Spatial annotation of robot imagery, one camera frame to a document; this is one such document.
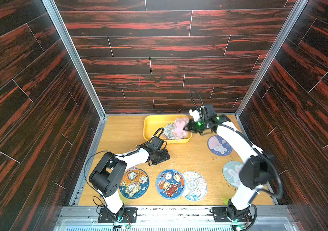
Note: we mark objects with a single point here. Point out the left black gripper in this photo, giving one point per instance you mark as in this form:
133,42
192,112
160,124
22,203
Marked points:
165,156

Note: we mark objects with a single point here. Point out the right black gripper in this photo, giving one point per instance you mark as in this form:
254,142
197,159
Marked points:
193,126

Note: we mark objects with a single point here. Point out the white floral round coaster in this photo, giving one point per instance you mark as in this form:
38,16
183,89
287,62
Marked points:
169,131

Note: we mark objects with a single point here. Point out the yellow plastic storage box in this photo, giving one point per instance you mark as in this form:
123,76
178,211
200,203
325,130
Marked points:
153,122

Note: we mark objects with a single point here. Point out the purple bunny round coaster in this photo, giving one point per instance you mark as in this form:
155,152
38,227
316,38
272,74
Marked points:
219,146

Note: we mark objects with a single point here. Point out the pink flower coaster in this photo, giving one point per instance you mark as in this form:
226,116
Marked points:
178,130

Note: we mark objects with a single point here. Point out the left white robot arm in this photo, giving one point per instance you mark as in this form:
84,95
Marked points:
106,177

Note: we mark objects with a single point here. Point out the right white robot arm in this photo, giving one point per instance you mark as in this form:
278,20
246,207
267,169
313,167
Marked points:
258,173

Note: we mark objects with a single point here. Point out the blue cartoon round coaster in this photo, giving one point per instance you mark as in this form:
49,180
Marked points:
170,184

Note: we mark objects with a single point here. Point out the orange cartoon round coaster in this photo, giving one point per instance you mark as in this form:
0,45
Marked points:
134,184

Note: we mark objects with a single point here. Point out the white wave round coaster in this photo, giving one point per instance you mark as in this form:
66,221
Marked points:
195,186

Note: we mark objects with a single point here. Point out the green bunny round coaster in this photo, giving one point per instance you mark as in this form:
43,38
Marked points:
231,171

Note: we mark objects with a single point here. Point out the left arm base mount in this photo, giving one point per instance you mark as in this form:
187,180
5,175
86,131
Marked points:
124,215

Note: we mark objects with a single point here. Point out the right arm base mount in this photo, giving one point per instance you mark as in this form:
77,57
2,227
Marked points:
230,213

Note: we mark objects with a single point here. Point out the right metal frame post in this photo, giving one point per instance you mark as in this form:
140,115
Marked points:
281,37

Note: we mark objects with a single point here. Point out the metal frame post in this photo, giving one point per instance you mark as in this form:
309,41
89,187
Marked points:
60,26
281,37

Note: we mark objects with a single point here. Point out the left metal frame post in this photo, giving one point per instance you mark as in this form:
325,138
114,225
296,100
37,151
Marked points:
60,26

